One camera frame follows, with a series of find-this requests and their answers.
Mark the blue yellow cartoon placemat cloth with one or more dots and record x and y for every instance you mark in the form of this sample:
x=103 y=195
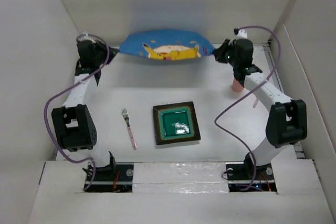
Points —
x=167 y=44

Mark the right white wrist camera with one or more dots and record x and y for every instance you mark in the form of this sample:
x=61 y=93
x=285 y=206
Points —
x=240 y=33

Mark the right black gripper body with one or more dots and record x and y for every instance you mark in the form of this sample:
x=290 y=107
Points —
x=229 y=53

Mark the pink handled fork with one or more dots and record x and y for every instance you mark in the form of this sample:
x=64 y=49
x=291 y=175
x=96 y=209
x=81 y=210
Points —
x=126 y=119

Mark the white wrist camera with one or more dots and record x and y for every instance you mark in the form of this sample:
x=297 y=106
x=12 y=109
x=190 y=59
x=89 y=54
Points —
x=85 y=36
x=240 y=33

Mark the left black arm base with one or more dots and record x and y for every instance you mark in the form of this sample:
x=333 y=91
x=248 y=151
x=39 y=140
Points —
x=112 y=178

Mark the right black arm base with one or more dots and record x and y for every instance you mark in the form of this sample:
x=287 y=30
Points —
x=244 y=177

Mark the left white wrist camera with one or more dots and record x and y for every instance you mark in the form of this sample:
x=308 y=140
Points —
x=85 y=36

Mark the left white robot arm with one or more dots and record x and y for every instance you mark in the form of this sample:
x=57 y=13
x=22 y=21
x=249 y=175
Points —
x=73 y=124

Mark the pink plastic cup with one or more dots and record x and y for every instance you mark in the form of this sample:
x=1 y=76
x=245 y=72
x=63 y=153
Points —
x=236 y=86

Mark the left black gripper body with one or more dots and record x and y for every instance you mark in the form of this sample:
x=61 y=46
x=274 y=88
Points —
x=102 y=54

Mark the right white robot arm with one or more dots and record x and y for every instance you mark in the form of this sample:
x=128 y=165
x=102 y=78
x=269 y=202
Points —
x=287 y=120

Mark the green square ceramic plate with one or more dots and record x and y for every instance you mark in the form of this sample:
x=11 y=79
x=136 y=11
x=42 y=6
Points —
x=175 y=123

